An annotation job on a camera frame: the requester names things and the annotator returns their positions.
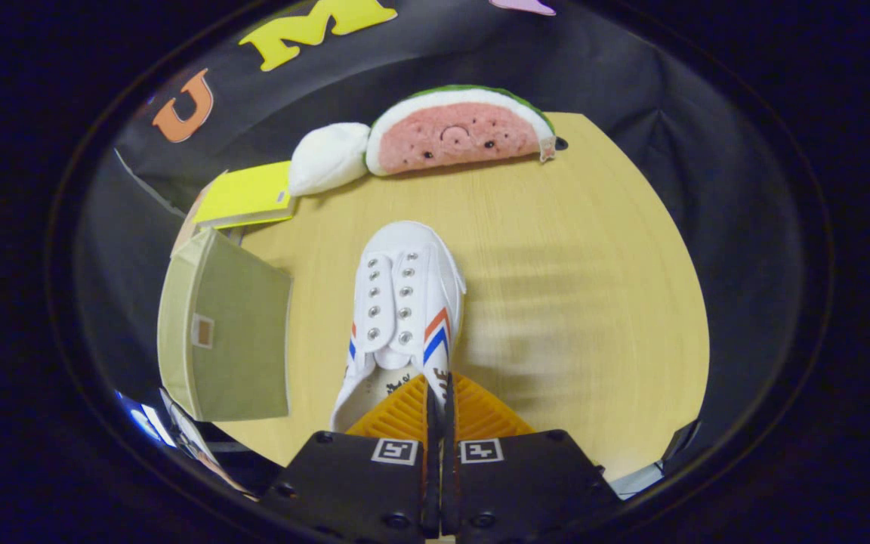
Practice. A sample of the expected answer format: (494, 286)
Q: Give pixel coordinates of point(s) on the white plush toy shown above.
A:
(329, 159)

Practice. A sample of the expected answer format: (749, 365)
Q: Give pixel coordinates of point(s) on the white papers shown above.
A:
(197, 446)

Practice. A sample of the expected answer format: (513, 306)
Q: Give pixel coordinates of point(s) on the watermelon slice plush toy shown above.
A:
(454, 136)

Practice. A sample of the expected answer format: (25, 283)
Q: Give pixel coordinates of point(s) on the beige fabric storage box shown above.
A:
(242, 340)

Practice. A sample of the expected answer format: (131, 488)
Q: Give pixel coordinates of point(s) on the beige book with orange label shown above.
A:
(184, 227)

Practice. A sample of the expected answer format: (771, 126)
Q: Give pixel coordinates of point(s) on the white striped canvas shoe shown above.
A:
(405, 287)

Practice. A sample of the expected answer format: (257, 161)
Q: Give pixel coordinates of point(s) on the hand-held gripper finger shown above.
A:
(448, 468)
(433, 468)

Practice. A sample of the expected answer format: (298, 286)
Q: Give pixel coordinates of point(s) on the yellow book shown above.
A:
(246, 195)

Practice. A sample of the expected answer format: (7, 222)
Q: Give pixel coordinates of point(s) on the blue lit screen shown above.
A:
(144, 419)

